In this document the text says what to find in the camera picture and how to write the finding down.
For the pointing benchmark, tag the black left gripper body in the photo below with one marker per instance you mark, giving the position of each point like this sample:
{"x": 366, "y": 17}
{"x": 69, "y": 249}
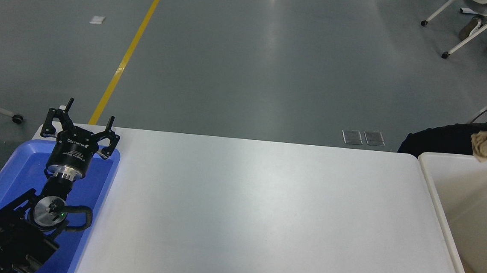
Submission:
{"x": 73, "y": 152}

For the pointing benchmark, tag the tan paper ball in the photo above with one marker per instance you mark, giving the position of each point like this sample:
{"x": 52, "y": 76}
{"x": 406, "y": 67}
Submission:
{"x": 483, "y": 147}

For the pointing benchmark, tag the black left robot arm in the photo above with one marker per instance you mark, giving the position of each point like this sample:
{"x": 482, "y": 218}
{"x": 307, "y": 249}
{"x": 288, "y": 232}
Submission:
{"x": 13, "y": 236}

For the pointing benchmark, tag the large pale plastic bin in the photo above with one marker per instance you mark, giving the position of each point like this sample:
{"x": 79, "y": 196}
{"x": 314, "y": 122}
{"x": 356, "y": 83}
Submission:
{"x": 474, "y": 204}

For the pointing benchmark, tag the blue plastic tray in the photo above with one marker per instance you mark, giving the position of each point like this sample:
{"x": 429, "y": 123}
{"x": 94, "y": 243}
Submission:
{"x": 16, "y": 172}

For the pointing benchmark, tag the metal floor outlet plate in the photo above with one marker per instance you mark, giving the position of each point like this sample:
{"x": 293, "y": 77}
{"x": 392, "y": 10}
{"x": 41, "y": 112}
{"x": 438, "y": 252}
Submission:
{"x": 374, "y": 138}
{"x": 352, "y": 137}

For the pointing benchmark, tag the white wheeled chair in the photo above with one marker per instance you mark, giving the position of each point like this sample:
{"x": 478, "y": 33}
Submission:
{"x": 439, "y": 9}

